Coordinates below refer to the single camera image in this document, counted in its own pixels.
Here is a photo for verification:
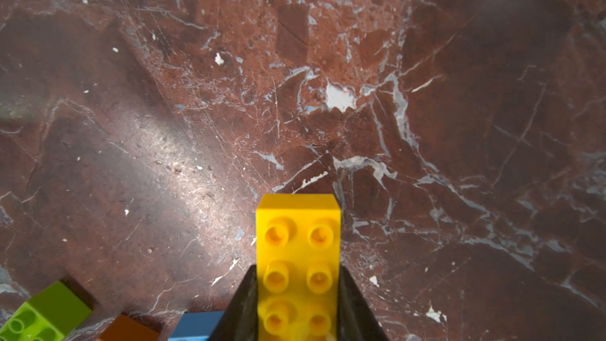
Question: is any yellow lego brick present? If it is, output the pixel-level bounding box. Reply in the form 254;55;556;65
256;194;342;340

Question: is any light blue long lego brick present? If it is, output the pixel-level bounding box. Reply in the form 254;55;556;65
168;311;224;341

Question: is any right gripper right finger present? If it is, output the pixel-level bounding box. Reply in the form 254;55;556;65
337;265;388;341

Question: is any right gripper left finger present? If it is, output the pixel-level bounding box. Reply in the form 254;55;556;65
208;265;259;341

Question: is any orange small lego brick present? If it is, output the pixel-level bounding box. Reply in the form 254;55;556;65
96;314;159;341

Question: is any green small lego brick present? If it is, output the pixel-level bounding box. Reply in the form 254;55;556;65
1;281;92;341

